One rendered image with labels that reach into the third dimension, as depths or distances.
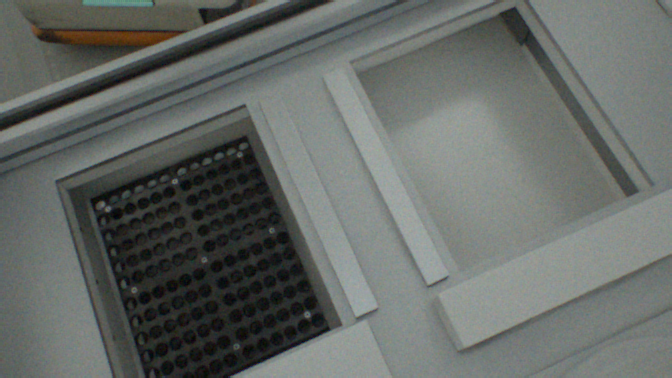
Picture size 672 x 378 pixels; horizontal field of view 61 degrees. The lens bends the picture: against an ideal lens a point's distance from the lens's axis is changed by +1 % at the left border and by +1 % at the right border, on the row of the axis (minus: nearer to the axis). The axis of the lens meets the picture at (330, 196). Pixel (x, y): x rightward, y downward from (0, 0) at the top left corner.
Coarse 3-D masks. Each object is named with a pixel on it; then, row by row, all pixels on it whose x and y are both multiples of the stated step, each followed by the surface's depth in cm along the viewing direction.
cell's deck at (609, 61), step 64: (448, 0) 61; (512, 0) 62; (576, 0) 60; (640, 0) 60; (320, 64) 59; (576, 64) 58; (640, 64) 57; (128, 128) 57; (192, 128) 58; (320, 128) 56; (384, 128) 56; (640, 128) 55; (0, 192) 56; (64, 192) 57; (640, 192) 53; (0, 256) 54; (64, 256) 53; (320, 256) 52; (384, 256) 52; (448, 256) 52; (512, 256) 52; (0, 320) 52; (64, 320) 51; (384, 320) 50; (576, 320) 49; (640, 320) 49
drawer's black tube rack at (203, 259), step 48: (192, 192) 60; (240, 192) 59; (144, 240) 61; (192, 240) 58; (240, 240) 58; (288, 240) 58; (144, 288) 57; (192, 288) 56; (240, 288) 56; (288, 288) 59; (144, 336) 58; (192, 336) 58; (240, 336) 57; (288, 336) 58
